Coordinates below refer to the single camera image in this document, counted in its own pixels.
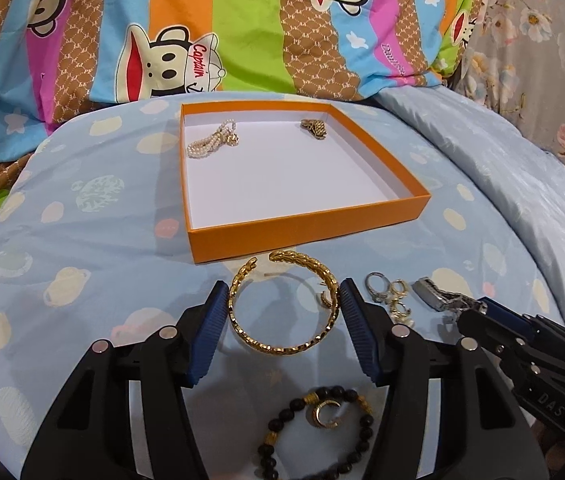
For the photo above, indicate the blue dotted bed sheet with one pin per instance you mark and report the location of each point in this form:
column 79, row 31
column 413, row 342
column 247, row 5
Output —
column 87, row 240

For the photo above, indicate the orange shallow box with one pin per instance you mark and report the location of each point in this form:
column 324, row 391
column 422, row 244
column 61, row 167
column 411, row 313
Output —
column 282, row 180

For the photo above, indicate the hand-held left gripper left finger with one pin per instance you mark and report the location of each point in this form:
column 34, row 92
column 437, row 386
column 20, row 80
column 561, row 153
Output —
column 208, row 330

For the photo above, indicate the colourful monkey print blanket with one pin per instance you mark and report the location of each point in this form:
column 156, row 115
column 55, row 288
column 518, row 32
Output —
column 242, row 30

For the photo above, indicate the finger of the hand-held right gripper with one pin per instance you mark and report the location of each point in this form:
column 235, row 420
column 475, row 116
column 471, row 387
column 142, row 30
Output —
column 482, row 330
column 500, row 316

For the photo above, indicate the plain light blue quilt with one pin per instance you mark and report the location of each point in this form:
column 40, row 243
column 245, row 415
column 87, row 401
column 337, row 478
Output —
column 502, row 185

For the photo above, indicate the grey floral cloth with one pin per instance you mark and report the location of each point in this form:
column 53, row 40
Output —
column 527, row 40

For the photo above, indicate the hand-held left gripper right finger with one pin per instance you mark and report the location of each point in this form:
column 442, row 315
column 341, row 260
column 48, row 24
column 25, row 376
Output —
column 360, row 330

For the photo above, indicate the silver metal clasp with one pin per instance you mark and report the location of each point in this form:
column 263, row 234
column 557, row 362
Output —
column 430, row 293

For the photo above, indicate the gold hoop earring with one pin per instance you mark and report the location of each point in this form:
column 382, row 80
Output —
column 402, row 313
column 398, row 289

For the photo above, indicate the gold bangle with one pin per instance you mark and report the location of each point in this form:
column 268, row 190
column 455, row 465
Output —
column 235, row 312

